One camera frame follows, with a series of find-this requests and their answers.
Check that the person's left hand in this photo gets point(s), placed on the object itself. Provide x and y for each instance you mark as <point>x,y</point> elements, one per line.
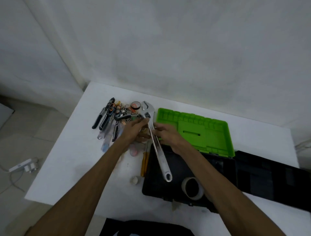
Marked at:
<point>132,132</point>

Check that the person's right hand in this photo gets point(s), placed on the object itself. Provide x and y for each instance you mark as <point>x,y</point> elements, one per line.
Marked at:
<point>170,137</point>

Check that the black toolbox with green lid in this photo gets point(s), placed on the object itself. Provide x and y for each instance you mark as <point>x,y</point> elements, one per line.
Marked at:
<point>170,121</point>

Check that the silver adjustable wrench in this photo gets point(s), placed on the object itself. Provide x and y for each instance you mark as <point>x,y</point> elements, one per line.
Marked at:
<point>160,155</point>

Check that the black tape roll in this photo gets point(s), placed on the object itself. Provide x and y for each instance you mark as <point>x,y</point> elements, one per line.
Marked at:
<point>132,107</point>

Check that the pile of small tape rolls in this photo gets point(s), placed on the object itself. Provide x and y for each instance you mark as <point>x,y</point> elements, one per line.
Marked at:
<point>124,107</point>

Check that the white masking tape roll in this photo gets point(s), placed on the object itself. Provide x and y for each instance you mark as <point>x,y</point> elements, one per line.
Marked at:
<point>197,195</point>

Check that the person's left forearm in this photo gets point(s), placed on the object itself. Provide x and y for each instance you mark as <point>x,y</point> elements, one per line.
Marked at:
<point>85,189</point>

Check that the person's right forearm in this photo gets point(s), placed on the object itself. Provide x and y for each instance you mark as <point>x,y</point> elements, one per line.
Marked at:
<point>218,189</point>

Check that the person's black clothing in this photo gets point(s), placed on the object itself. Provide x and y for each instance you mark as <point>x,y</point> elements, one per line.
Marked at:
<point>145,228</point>

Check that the black toolbox tray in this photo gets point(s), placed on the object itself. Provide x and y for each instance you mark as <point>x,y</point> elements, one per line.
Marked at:
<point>267,175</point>

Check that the white plug adapter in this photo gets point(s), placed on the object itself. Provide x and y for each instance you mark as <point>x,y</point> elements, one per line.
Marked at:
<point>32,166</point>

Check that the white power strip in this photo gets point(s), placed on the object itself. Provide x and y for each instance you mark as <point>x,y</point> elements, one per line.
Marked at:
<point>19,166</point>

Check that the grey cabinet panel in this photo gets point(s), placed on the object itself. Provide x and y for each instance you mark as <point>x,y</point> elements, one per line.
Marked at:
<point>4,116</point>

